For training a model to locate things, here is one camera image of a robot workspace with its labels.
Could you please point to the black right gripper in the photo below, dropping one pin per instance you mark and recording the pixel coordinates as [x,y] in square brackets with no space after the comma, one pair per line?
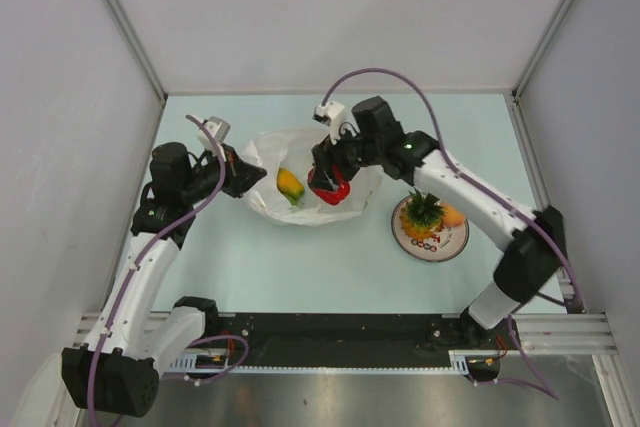
[326,154]

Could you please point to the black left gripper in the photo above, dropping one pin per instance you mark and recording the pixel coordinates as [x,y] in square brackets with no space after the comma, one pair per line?
[239,175]

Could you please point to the red fake pepper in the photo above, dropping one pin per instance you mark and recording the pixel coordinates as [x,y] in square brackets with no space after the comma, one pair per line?
[328,185]

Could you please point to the white plastic bag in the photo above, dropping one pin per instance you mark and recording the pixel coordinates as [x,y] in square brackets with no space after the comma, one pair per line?
[291,149]

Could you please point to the orange fake pineapple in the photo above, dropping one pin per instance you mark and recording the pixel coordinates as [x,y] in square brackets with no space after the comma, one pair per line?
[421,216]

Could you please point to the orange pink fake peach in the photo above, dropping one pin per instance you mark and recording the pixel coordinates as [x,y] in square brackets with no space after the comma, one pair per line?
[451,217]

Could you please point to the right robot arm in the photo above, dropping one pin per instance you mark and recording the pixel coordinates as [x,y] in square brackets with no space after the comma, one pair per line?
[531,241]

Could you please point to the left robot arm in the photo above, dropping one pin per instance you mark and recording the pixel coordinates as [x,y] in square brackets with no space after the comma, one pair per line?
[118,366]

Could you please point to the orange green fake papaya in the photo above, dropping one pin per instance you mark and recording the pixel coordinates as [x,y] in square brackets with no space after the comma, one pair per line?
[289,186]

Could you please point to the round printed plate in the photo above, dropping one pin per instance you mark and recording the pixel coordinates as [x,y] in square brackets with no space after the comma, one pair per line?
[444,243]

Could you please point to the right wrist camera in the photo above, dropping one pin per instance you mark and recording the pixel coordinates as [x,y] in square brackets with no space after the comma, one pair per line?
[332,115]

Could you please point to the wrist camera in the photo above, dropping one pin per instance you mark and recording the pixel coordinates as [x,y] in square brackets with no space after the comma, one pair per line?
[212,128]
[332,115]

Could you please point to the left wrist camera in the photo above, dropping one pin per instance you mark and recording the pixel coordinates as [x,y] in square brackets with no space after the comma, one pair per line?
[212,128]

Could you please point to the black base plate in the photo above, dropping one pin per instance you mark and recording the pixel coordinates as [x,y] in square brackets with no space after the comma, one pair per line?
[435,332]

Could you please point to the left aluminium corner post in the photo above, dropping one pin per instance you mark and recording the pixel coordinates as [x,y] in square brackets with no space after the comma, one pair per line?
[132,41]

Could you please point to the aluminium corner post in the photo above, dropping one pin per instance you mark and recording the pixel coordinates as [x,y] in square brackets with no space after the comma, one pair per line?
[132,41]
[550,32]

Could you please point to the white slotted cable duct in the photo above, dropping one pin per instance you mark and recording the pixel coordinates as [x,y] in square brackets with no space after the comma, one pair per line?
[342,358]

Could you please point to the right aluminium corner post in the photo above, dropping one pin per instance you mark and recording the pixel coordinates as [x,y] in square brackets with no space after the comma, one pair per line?
[550,32]

